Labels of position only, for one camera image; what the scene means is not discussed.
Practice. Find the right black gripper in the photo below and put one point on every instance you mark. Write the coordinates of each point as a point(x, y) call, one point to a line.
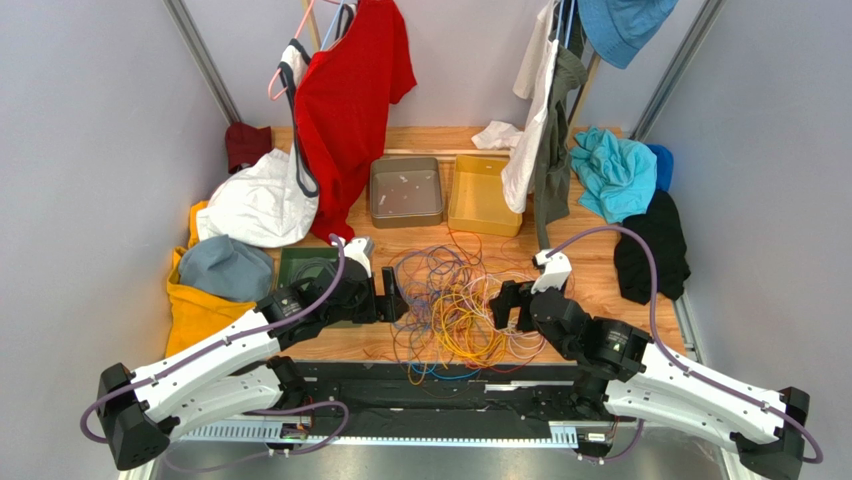
point(520, 304)

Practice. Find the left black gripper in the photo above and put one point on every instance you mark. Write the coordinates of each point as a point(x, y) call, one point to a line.
point(388, 307)

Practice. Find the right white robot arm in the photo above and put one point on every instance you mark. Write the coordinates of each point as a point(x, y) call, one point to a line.
point(624, 373)

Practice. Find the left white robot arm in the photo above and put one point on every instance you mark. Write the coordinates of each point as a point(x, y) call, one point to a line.
point(240, 369)

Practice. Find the yellow plastic tray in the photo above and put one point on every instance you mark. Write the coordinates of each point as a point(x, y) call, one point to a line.
point(477, 203)

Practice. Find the green plastic tray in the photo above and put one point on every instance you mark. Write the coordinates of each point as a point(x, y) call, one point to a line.
point(299, 267)

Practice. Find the grey metal tray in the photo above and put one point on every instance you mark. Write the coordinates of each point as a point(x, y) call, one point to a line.
point(405, 193)

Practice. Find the olive hanging garment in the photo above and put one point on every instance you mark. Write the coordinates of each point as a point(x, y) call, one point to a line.
point(552, 171)

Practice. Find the turquoise cloth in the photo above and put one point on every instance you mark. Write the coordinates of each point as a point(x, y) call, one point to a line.
point(618, 175)

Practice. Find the white crumpled cloth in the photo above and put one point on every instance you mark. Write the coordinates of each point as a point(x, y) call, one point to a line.
point(497, 135)

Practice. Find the black cloth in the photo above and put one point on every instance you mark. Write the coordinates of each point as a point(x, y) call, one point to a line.
point(660, 228)

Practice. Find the white cloth pile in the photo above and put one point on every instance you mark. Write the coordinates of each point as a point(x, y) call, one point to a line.
point(268, 205)

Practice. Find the grey blue cloth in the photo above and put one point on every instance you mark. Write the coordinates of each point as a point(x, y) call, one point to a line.
point(228, 269)

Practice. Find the yellow cloth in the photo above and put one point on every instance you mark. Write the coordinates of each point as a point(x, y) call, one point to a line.
point(196, 314)

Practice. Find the dark blue cloth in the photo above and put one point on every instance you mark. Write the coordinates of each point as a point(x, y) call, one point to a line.
point(664, 166)

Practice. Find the white hanging shirt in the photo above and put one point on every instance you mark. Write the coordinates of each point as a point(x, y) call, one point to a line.
point(533, 83)

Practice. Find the dark red cloth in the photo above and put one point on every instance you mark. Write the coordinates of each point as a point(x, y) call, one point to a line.
point(246, 145)

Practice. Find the red t-shirt on hanger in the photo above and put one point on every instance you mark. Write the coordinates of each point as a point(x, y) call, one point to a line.
point(342, 108)

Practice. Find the pink clothes hanger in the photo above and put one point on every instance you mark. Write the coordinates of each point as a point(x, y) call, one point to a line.
point(295, 57)

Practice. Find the blue hanging hat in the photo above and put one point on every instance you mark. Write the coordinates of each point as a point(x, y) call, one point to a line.
point(619, 29)

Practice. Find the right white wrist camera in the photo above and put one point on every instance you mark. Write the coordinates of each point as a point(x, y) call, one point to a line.
point(554, 268)

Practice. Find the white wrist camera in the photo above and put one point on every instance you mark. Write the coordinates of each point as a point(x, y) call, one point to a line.
point(359, 249)
point(554, 268)

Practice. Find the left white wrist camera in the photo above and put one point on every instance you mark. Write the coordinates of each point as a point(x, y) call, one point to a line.
point(359, 249)

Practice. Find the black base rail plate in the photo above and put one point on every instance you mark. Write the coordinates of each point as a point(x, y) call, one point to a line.
point(389, 401)

